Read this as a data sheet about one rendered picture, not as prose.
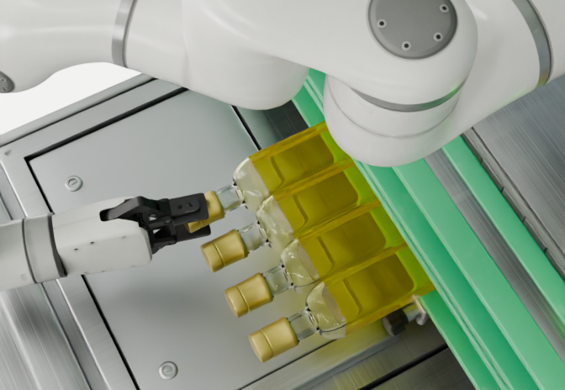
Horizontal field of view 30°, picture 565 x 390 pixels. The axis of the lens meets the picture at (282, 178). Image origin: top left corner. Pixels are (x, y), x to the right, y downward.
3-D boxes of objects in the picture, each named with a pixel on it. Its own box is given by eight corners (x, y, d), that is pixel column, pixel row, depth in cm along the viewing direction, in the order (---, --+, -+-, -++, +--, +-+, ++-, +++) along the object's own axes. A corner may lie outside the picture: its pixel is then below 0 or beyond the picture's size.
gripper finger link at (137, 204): (89, 236, 117) (134, 238, 120) (116, 203, 112) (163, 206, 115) (87, 227, 118) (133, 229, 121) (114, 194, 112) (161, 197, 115)
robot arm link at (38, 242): (44, 297, 121) (68, 292, 122) (28, 268, 113) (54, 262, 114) (35, 239, 125) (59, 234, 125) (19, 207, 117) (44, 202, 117)
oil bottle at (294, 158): (380, 113, 130) (226, 186, 125) (385, 89, 125) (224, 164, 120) (404, 148, 128) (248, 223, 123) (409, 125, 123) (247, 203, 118)
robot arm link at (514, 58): (462, 18, 87) (295, 103, 84) (499, -74, 75) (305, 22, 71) (529, 113, 84) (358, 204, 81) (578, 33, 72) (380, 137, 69)
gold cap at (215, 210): (212, 197, 123) (177, 213, 122) (210, 184, 120) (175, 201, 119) (225, 222, 122) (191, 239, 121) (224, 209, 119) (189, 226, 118)
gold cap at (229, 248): (234, 236, 121) (200, 253, 120) (233, 223, 118) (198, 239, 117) (249, 261, 119) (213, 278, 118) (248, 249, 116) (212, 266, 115)
